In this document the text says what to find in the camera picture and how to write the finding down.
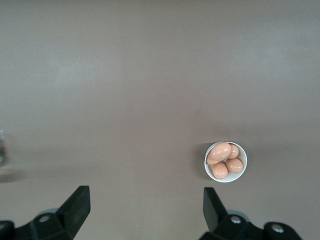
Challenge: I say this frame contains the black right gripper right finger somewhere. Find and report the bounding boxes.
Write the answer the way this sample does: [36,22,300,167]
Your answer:
[199,187,266,240]

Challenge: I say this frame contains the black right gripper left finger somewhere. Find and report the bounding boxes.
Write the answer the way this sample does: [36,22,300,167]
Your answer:
[15,185,91,240]

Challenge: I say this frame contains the clear plastic egg carton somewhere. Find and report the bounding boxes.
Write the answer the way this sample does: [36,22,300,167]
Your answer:
[0,129,5,165]

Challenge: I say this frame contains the white round bowl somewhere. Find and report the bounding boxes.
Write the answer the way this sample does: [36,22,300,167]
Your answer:
[204,141,248,183]

